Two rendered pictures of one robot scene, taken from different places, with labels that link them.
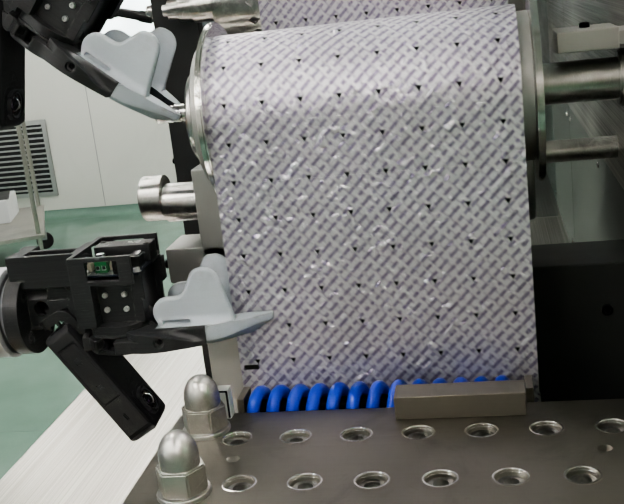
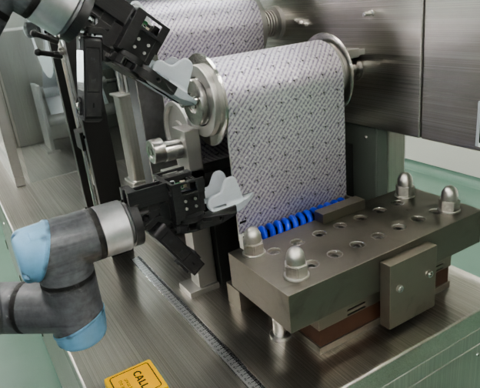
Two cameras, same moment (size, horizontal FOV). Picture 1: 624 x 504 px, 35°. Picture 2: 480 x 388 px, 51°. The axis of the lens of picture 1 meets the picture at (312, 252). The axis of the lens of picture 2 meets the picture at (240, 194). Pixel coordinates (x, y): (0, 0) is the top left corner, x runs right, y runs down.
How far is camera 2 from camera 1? 58 cm
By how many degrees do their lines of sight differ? 38
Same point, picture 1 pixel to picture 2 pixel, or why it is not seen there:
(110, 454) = (111, 302)
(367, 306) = (289, 180)
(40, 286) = (147, 205)
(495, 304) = (333, 168)
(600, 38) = (353, 53)
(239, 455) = not seen: hidden behind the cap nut
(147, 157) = not seen: outside the picture
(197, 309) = (228, 198)
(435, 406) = (337, 214)
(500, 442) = (374, 219)
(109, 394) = (185, 254)
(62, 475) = not seen: hidden behind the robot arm
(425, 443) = (350, 227)
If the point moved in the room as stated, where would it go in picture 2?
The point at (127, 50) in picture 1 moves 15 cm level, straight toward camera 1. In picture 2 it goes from (177, 68) to (260, 70)
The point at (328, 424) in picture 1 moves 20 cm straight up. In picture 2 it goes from (301, 234) to (293, 113)
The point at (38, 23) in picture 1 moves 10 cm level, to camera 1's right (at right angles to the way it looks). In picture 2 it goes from (135, 56) to (194, 45)
